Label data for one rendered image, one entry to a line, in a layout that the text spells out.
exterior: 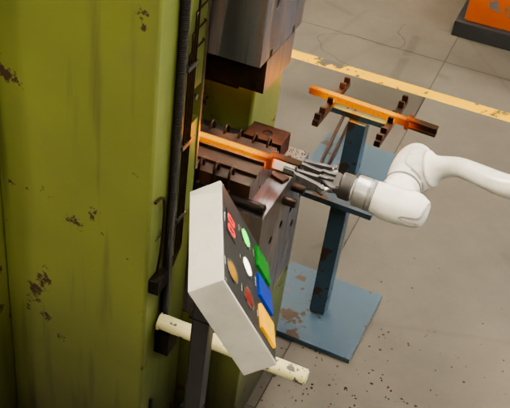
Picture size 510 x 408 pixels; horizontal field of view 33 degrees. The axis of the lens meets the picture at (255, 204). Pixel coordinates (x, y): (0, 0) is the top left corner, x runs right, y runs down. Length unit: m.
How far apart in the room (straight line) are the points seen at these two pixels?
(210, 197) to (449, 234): 2.20
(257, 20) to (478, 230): 2.26
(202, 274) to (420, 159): 0.88
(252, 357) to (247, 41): 0.74
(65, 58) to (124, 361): 0.93
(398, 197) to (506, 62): 3.38
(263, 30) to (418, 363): 1.69
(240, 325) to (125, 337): 0.69
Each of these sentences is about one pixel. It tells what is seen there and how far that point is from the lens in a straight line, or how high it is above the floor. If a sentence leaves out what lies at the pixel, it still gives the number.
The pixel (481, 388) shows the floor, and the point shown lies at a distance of 3.38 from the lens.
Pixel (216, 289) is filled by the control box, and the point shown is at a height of 1.17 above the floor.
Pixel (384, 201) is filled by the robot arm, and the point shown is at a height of 1.01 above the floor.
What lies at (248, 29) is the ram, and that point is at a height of 1.46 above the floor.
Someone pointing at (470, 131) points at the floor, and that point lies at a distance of 4.83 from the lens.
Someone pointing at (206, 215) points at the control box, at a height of 1.18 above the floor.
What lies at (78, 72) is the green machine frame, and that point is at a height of 1.38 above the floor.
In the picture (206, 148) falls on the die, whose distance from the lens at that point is 2.49.
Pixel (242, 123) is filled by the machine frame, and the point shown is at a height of 0.94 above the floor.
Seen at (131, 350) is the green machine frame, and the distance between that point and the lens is 2.49.
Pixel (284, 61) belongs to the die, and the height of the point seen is 1.30.
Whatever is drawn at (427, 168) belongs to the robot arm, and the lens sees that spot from 2.44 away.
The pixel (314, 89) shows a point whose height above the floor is 0.95.
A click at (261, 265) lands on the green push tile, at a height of 1.03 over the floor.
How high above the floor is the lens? 2.37
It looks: 37 degrees down
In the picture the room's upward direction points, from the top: 8 degrees clockwise
